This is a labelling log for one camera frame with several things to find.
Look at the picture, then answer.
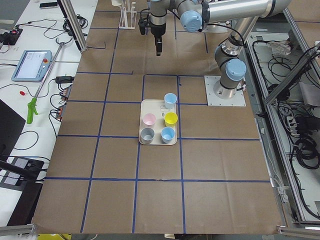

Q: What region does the white wire cup rack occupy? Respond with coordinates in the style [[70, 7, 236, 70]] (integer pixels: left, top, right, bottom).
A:
[[118, 0, 137, 30]]

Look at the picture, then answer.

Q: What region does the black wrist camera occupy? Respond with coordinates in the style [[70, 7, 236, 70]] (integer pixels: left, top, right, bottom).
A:
[[138, 17, 150, 36]]

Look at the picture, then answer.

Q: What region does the grey plastic cup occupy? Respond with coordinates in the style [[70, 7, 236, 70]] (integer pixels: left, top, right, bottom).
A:
[[140, 127, 155, 144]]

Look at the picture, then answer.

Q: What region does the black computer monitor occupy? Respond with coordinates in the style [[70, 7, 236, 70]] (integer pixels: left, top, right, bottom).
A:
[[0, 100, 26, 162]]

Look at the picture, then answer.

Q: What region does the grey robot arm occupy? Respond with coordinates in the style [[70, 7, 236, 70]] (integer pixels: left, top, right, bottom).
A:
[[172, 0, 290, 100], [150, 0, 174, 57]]

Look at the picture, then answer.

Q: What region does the light blue plastic cup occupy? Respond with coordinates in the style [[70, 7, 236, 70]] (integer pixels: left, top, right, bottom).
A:
[[164, 92, 178, 110]]

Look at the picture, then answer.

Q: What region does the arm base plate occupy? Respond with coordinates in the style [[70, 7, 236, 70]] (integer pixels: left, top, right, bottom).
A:
[[204, 75, 246, 107]]

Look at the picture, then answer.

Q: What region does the blue teach pendant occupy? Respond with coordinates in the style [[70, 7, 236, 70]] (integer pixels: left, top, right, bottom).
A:
[[11, 50, 52, 83]]

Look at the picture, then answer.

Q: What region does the pink plastic cup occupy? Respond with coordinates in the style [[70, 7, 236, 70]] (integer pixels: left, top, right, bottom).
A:
[[142, 113, 157, 128]]

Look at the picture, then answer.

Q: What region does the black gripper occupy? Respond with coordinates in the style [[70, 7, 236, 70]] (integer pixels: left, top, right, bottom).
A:
[[150, 23, 166, 56]]

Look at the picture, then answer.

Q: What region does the metal reacher grabber pole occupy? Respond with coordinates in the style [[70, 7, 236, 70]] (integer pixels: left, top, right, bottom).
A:
[[32, 38, 73, 100]]

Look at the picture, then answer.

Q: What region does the aluminium frame post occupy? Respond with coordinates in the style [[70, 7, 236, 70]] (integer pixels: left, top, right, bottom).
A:
[[57, 0, 88, 53]]

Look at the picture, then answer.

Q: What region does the cream rabbit print tray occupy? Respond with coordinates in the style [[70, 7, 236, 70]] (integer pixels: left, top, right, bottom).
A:
[[139, 99, 178, 146]]

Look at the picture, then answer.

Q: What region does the black power adapter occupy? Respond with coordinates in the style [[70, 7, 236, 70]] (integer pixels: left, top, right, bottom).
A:
[[55, 75, 75, 84]]

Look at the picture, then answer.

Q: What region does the yellow plastic cup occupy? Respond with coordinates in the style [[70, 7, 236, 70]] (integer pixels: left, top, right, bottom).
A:
[[164, 112, 178, 128]]

